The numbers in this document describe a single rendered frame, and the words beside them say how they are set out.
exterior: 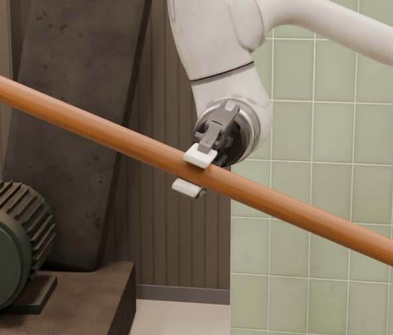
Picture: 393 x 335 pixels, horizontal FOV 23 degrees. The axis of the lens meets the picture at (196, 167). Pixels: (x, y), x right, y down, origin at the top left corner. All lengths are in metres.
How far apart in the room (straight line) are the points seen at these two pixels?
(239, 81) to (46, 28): 3.25
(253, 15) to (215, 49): 0.08
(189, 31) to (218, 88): 0.09
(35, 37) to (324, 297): 2.54
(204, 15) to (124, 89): 3.21
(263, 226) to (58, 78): 2.36
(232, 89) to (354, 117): 0.98
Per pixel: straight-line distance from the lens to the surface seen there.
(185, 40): 1.42
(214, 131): 1.19
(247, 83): 1.43
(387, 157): 2.38
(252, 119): 1.36
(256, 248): 2.46
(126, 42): 4.57
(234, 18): 1.42
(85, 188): 4.72
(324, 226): 1.14
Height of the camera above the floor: 1.87
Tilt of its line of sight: 13 degrees down
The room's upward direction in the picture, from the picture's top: straight up
